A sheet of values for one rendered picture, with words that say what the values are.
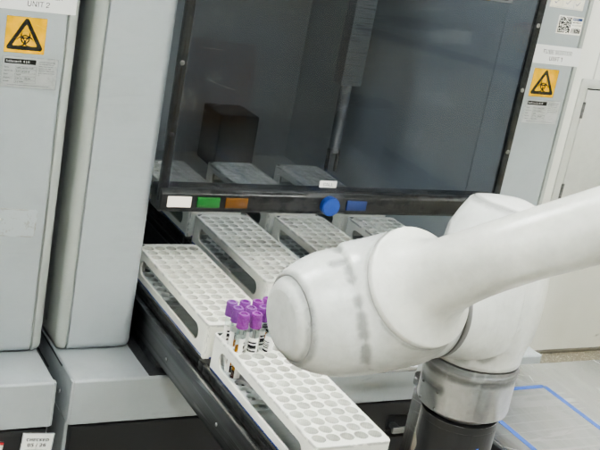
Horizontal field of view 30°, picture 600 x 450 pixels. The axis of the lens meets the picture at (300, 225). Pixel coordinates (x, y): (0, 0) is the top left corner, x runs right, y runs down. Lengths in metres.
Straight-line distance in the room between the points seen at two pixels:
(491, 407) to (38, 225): 0.76
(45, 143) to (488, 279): 0.84
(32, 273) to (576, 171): 2.27
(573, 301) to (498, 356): 2.75
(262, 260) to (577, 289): 2.12
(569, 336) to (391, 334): 2.97
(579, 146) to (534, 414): 2.05
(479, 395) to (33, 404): 0.74
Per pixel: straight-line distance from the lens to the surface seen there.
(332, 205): 1.70
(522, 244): 0.83
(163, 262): 1.70
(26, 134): 1.54
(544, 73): 1.90
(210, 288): 1.62
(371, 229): 2.03
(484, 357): 1.03
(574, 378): 1.72
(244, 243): 1.83
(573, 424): 1.57
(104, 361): 1.66
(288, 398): 1.35
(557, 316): 3.77
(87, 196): 1.59
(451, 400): 1.06
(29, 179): 1.56
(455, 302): 0.87
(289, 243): 1.98
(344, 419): 1.34
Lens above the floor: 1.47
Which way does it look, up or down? 18 degrees down
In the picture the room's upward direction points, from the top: 11 degrees clockwise
